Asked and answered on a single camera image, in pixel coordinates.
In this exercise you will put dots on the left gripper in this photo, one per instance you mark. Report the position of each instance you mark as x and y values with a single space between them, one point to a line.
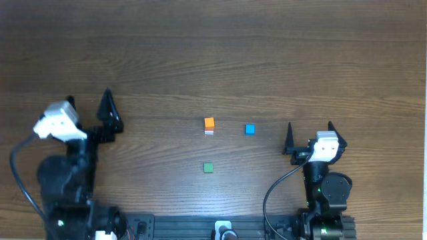
100 135

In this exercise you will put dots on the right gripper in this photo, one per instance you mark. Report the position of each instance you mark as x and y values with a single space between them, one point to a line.
300 155

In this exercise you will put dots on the blue cube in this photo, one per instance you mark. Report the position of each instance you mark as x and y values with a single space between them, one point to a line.
249 129

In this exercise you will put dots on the orange cube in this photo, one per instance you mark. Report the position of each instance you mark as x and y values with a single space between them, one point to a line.
209 123

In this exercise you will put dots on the green cube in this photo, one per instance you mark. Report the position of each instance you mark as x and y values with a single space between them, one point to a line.
208 167

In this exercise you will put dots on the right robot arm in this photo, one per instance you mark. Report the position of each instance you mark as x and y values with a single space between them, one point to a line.
333 193

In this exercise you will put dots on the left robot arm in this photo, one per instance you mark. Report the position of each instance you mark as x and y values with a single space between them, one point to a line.
60 180

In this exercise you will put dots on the white cube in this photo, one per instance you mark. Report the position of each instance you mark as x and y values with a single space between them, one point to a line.
209 132

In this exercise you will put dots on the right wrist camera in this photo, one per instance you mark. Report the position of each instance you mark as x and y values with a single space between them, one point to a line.
324 146

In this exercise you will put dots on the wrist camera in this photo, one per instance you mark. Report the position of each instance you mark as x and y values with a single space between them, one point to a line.
324 146
60 121

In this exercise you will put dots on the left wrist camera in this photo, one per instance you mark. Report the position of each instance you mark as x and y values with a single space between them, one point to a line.
60 121

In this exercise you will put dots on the mounting rail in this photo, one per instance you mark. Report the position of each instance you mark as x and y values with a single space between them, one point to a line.
187 228

